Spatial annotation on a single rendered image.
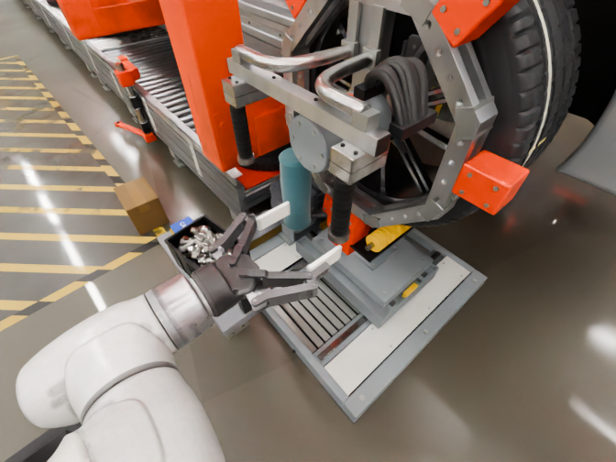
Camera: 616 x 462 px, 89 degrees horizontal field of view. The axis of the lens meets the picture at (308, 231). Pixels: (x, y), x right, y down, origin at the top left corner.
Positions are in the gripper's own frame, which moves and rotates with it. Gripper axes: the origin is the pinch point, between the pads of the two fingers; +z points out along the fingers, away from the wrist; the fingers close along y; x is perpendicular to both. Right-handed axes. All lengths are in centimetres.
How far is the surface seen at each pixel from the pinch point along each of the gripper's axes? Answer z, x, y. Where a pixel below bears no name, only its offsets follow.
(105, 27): 32, -26, -256
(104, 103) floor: 12, -83, -280
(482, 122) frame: 29.4, 14.2, 9.8
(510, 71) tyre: 36.8, 19.9, 8.0
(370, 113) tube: 10.8, 18.3, 0.9
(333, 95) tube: 9.9, 18.7, -6.0
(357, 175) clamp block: 8.0, 9.4, 2.4
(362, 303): 31, -66, -4
